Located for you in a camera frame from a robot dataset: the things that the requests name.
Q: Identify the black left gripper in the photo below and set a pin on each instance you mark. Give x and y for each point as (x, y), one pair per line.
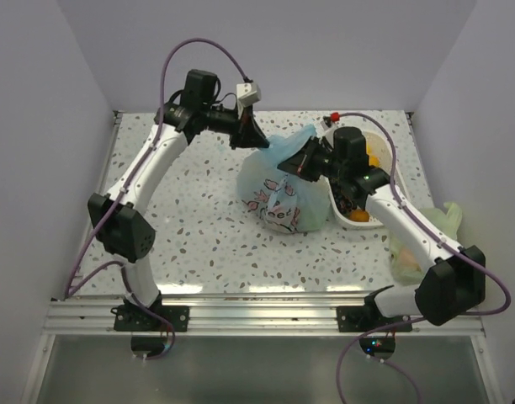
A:
(249, 132)

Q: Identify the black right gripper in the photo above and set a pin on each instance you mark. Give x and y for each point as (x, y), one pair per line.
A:
(300, 162)

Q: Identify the light blue plastic bag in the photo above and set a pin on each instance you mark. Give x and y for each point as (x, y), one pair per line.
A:
(283, 201)

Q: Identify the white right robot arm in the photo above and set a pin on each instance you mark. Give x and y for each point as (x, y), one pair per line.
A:
(452, 283)

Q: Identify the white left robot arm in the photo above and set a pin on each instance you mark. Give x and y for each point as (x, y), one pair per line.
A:
(118, 215)

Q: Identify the dark purple fake grapes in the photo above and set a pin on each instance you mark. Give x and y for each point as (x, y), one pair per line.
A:
(343, 203)

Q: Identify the brown fake kiwi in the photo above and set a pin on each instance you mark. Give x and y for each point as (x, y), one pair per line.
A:
(359, 215)

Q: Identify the white perforated plastic basket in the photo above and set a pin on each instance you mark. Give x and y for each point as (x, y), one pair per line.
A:
(392, 160)

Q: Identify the right round controller board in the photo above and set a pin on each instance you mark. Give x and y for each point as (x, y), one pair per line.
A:
(378, 347)

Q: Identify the round controller board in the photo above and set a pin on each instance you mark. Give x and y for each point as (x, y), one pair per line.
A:
(378, 347)
(150, 348)

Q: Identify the left round controller board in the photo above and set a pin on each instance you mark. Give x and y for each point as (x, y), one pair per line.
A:
(150, 348)

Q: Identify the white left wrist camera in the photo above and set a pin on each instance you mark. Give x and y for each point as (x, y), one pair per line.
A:
(247, 94)

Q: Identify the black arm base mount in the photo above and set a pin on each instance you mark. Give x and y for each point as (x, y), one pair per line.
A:
(367, 316)

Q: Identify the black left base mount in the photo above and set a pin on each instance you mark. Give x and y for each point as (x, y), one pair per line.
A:
(129, 317)

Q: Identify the aluminium front rail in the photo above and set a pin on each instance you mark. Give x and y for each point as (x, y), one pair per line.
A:
(227, 315)

